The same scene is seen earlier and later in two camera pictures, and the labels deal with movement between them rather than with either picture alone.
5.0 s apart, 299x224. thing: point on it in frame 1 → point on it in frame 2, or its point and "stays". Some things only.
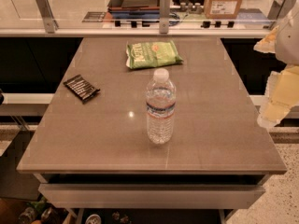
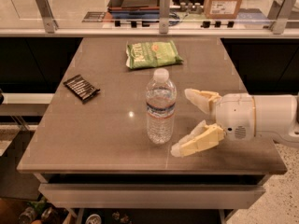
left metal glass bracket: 50,23 stays
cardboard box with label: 221,2 stays
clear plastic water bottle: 160,108 stays
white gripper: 289,37 → 235,115
